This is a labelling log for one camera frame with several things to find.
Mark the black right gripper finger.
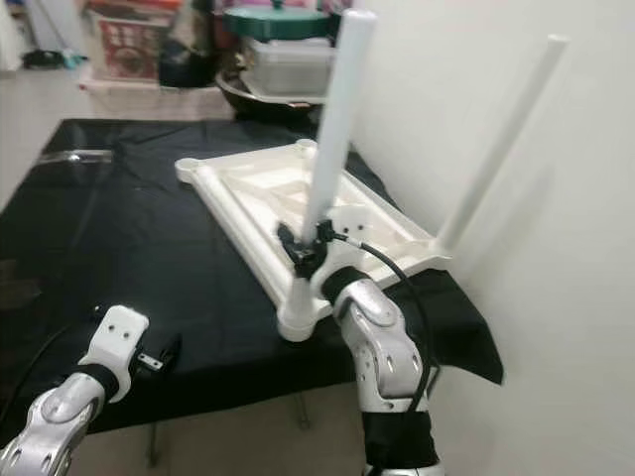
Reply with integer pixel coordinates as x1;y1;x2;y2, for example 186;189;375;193
276;223;309;267

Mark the white plastic children tabletop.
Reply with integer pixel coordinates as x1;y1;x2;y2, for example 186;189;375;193
174;139;452;343

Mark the black tablecloth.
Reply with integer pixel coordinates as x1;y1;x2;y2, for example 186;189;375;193
0;119;505;437

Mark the black wok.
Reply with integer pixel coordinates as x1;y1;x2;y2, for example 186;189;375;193
216;69;333;122

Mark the clear plastic bin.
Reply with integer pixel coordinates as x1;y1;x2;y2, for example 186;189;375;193
238;40;343;100

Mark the beige cloth cover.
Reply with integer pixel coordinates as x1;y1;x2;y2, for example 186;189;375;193
84;79;221;122

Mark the dark green pot lid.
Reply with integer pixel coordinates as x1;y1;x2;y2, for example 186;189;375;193
223;3;333;43

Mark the broom with teal head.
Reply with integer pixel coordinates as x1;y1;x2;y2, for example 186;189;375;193
22;0;82;70

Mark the storage box with orange lid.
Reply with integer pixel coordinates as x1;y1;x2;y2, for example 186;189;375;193
81;0;190;85

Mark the black dustpan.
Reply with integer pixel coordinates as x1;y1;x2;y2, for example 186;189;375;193
22;52;61;68

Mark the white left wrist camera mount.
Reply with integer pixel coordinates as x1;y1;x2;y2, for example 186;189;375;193
87;304;152;398

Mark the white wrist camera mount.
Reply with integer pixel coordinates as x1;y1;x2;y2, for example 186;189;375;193
87;304;152;398
317;205;375;291

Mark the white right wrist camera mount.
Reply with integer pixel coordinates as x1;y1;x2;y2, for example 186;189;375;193
317;205;375;291

